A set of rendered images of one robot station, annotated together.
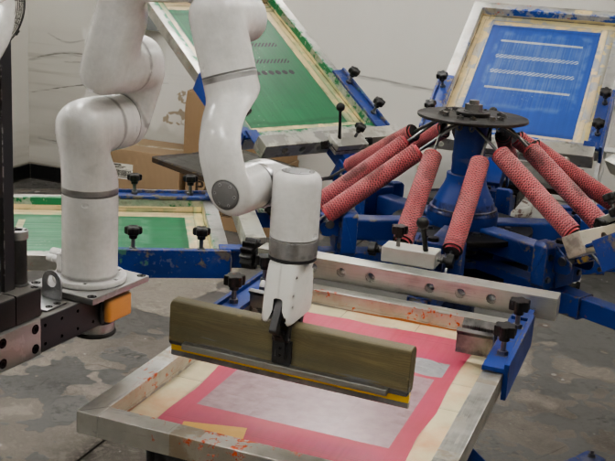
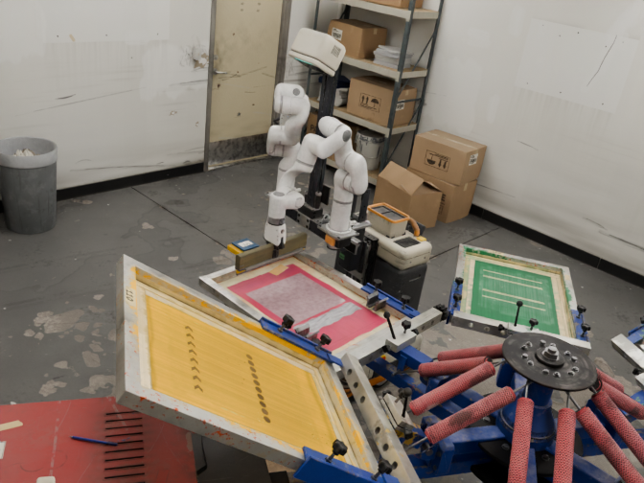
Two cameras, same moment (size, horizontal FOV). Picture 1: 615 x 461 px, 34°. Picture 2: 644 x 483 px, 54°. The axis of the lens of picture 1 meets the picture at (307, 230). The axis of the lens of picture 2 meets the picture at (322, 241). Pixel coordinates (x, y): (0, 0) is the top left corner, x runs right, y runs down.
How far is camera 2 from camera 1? 354 cm
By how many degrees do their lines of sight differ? 101
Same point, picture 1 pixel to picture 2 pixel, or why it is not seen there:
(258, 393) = (301, 285)
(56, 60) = not seen: outside the picture
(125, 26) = not seen: hidden behind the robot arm
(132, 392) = (303, 256)
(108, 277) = (330, 227)
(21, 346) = (303, 221)
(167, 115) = not seen: outside the picture
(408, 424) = (258, 304)
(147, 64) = (342, 162)
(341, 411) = (277, 295)
